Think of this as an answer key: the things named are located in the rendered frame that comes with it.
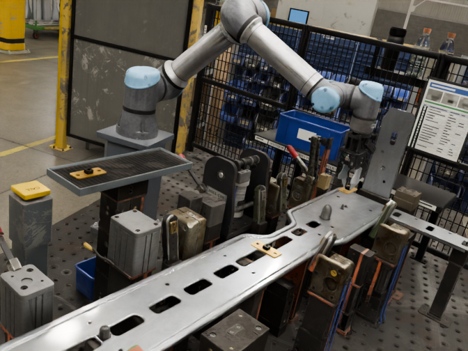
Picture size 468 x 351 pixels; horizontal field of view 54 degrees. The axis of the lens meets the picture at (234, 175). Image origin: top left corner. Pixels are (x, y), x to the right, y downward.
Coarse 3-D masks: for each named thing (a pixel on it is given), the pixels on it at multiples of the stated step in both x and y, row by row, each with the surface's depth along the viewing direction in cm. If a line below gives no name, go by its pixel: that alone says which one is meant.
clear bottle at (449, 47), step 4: (448, 36) 188; (452, 36) 188; (448, 40) 188; (452, 40) 188; (444, 44) 189; (448, 44) 188; (452, 44) 188; (440, 48) 190; (444, 48) 189; (448, 48) 188; (452, 48) 188; (440, 52) 190; (444, 52) 189; (448, 52) 188; (452, 52) 189; (436, 60) 192; (432, 72) 193
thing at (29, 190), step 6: (36, 180) 105; (12, 186) 101; (18, 186) 101; (24, 186) 102; (30, 186) 102; (36, 186) 103; (42, 186) 103; (18, 192) 99; (24, 192) 99; (30, 192) 100; (36, 192) 100; (42, 192) 101; (48, 192) 102; (24, 198) 98; (30, 198) 99
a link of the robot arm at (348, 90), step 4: (328, 80) 147; (332, 80) 147; (336, 84) 141; (340, 84) 143; (344, 84) 145; (348, 84) 145; (344, 88) 143; (348, 88) 144; (352, 88) 143; (344, 92) 141; (348, 92) 143; (352, 92) 143; (344, 96) 141; (348, 96) 143; (344, 100) 142; (348, 100) 144; (344, 104) 145; (348, 104) 144; (348, 108) 146
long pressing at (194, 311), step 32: (352, 192) 179; (320, 224) 147; (352, 224) 152; (192, 256) 116; (224, 256) 120; (288, 256) 125; (128, 288) 100; (160, 288) 103; (224, 288) 107; (256, 288) 110; (64, 320) 88; (96, 320) 90; (160, 320) 93; (192, 320) 95
